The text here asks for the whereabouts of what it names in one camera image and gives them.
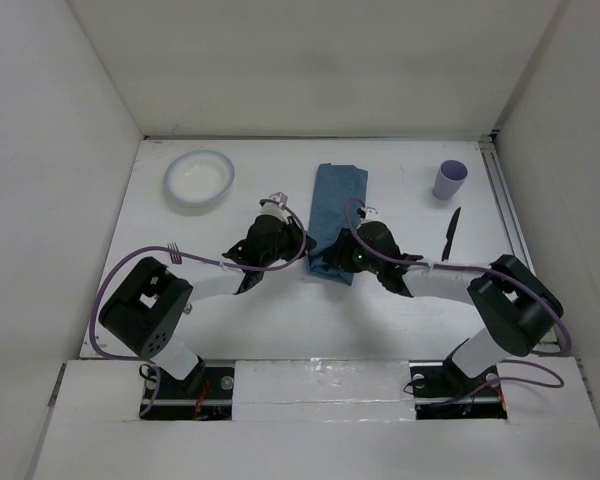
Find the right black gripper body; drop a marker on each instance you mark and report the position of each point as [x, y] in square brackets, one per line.
[363, 262]

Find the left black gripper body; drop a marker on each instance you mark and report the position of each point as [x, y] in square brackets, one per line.
[288, 245]

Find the blue cloth napkin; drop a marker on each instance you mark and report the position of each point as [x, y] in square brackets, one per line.
[334, 185]

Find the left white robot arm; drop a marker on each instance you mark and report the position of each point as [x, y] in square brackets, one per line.
[145, 309]

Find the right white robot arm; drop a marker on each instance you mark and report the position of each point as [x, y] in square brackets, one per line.
[516, 309]

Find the white blue-rimmed plate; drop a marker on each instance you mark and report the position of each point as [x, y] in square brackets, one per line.
[199, 178]

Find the black plastic knife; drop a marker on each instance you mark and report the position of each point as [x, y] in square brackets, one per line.
[450, 234]

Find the lavender plastic cup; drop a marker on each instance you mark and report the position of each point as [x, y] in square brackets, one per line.
[450, 177]

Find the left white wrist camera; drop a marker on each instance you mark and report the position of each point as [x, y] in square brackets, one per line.
[278, 199]

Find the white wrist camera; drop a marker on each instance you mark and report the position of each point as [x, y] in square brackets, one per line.
[278, 199]
[367, 214]

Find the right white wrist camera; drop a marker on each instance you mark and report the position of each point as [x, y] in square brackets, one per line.
[367, 214]

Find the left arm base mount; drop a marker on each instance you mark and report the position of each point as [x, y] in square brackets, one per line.
[206, 395]

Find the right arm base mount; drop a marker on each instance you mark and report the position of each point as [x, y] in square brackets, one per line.
[442, 392]

